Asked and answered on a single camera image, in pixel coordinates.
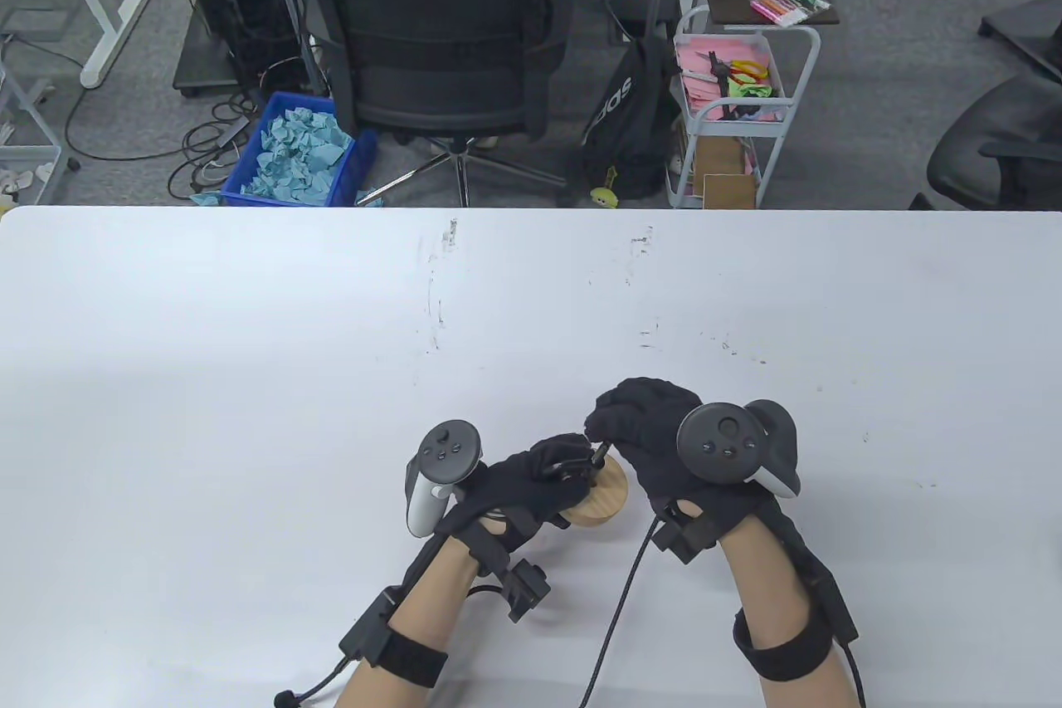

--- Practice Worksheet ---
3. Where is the black forearm sensor box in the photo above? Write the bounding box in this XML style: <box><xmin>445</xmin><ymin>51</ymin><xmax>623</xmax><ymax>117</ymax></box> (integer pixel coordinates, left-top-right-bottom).
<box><xmin>817</xmin><ymin>567</ymin><xmax>860</xmax><ymax>647</ymax></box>
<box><xmin>339</xmin><ymin>586</ymin><xmax>399</xmax><ymax>663</ymax></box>

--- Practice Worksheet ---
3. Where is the black backpack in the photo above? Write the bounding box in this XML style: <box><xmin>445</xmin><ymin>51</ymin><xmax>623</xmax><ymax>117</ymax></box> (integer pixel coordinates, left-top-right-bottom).
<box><xmin>581</xmin><ymin>37</ymin><xmax>681</xmax><ymax>200</ymax></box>

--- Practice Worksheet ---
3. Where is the white desk leg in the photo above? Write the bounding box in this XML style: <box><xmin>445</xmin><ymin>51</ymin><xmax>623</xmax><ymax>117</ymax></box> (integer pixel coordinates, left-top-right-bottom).
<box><xmin>50</xmin><ymin>0</ymin><xmax>152</xmax><ymax>89</ymax></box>

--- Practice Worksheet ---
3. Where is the tangle of black floor cables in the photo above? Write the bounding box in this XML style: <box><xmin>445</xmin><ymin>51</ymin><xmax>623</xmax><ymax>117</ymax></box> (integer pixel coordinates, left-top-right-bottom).
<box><xmin>65</xmin><ymin>56</ymin><xmax>258</xmax><ymax>198</ymax></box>

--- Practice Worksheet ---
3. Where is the stack of pink paper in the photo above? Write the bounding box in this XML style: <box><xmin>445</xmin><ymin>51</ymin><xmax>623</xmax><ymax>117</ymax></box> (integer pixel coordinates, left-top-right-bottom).
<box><xmin>676</xmin><ymin>36</ymin><xmax>785</xmax><ymax>128</ymax></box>

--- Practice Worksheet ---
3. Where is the blue plastic bin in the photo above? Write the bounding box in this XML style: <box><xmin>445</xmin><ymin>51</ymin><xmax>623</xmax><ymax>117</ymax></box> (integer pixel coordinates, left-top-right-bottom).
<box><xmin>221</xmin><ymin>91</ymin><xmax>378</xmax><ymax>208</ymax></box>

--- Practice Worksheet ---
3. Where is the pack of coloured markers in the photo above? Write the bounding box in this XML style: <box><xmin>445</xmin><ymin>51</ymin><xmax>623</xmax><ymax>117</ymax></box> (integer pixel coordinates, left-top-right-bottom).
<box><xmin>749</xmin><ymin>0</ymin><xmax>832</xmax><ymax>26</ymax></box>

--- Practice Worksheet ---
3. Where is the person's right hand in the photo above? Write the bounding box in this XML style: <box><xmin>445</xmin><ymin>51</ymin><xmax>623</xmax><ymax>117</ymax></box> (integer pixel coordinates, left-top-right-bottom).
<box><xmin>584</xmin><ymin>378</ymin><xmax>795</xmax><ymax>544</ymax></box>

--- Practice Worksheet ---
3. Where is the person's right forearm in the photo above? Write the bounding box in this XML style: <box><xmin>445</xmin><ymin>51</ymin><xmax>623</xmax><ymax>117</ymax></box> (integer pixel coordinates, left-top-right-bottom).
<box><xmin>714</xmin><ymin>517</ymin><xmax>864</xmax><ymax>708</ymax></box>

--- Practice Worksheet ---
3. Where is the black glove cable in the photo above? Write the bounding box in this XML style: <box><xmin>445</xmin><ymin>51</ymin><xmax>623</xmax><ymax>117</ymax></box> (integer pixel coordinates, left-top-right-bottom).
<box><xmin>578</xmin><ymin>513</ymin><xmax>665</xmax><ymax>708</ymax></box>
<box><xmin>274</xmin><ymin>654</ymin><xmax>353</xmax><ymax>706</ymax></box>

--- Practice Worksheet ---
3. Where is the black chair base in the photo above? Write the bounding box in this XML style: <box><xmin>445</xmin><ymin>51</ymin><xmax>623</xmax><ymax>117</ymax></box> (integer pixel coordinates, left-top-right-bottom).
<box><xmin>979</xmin><ymin>0</ymin><xmax>1062</xmax><ymax>82</ymax></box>

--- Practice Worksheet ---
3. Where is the black mesh office chair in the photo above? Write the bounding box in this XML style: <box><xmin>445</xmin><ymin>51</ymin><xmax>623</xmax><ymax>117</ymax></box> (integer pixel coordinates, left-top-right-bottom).
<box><xmin>284</xmin><ymin>0</ymin><xmax>575</xmax><ymax>208</ymax></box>

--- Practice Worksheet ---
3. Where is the black computer tower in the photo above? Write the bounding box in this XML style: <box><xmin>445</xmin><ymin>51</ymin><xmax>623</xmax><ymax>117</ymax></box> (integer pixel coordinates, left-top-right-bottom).
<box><xmin>181</xmin><ymin>0</ymin><xmax>308</xmax><ymax>90</ymax></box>

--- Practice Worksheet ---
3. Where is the black metal clamp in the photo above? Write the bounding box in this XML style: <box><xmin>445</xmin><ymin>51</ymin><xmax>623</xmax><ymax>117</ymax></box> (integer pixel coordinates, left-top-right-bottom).
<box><xmin>543</xmin><ymin>442</ymin><xmax>611</xmax><ymax>493</ymax></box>

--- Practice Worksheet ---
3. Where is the black forearm strap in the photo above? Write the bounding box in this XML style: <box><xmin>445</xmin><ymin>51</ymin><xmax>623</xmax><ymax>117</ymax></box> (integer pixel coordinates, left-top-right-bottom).
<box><xmin>365</xmin><ymin>627</ymin><xmax>451</xmax><ymax>690</ymax></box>
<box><xmin>733</xmin><ymin>607</ymin><xmax>840</xmax><ymax>684</ymax></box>

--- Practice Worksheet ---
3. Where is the round wooden disc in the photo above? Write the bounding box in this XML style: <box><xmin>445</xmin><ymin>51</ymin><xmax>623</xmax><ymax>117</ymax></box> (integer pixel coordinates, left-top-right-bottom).
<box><xmin>558</xmin><ymin>457</ymin><xmax>629</xmax><ymax>530</ymax></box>

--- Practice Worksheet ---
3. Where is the person's left forearm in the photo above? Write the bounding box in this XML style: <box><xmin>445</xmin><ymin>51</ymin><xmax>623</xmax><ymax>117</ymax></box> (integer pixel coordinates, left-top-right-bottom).
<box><xmin>332</xmin><ymin>532</ymin><xmax>486</xmax><ymax>708</ymax></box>

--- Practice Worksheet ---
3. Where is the grey and white controller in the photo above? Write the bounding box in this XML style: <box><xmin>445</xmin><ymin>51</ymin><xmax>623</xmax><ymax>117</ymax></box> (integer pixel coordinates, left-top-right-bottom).
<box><xmin>404</xmin><ymin>419</ymin><xmax>485</xmax><ymax>537</ymax></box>
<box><xmin>678</xmin><ymin>399</ymin><xmax>803</xmax><ymax>500</ymax></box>

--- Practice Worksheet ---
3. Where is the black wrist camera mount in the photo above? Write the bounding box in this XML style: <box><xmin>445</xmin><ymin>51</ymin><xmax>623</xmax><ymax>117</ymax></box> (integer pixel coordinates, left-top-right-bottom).
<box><xmin>477</xmin><ymin>521</ymin><xmax>553</xmax><ymax>622</ymax></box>
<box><xmin>651</xmin><ymin>513</ymin><xmax>719</xmax><ymax>565</ymax></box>

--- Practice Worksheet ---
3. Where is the person's left hand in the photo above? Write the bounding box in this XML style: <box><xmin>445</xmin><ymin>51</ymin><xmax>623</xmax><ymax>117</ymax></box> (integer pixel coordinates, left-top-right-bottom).
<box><xmin>436</xmin><ymin>432</ymin><xmax>598</xmax><ymax>553</ymax></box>

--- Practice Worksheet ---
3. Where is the white wire rack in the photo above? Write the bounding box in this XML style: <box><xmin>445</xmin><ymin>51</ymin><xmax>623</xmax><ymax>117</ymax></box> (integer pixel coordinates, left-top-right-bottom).
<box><xmin>0</xmin><ymin>36</ymin><xmax>63</xmax><ymax>207</ymax></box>

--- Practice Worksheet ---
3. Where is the brown cardboard box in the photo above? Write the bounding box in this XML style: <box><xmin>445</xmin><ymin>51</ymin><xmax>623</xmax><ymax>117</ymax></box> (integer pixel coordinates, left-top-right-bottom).
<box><xmin>693</xmin><ymin>137</ymin><xmax>758</xmax><ymax>208</ymax></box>

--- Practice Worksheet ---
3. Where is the white rolling cart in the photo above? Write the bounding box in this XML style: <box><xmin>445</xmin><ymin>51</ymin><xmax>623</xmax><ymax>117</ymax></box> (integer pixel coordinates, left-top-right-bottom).
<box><xmin>666</xmin><ymin>5</ymin><xmax>821</xmax><ymax>209</ymax></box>

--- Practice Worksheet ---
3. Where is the pile of crumpled blue paper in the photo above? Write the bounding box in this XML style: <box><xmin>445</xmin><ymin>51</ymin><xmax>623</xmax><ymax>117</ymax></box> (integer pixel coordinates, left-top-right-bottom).
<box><xmin>241</xmin><ymin>107</ymin><xmax>353</xmax><ymax>203</ymax></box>

